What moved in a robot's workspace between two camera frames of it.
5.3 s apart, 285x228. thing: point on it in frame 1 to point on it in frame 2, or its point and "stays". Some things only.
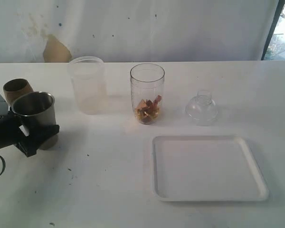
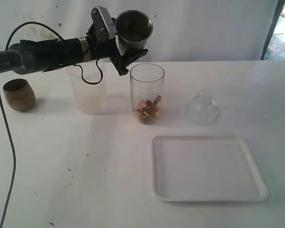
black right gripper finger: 29,144 to 121,62
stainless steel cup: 36,109 to 132,29
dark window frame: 280,5 stays
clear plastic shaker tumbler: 147,81 stays
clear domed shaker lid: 202,109 stays
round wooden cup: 15,88 stays
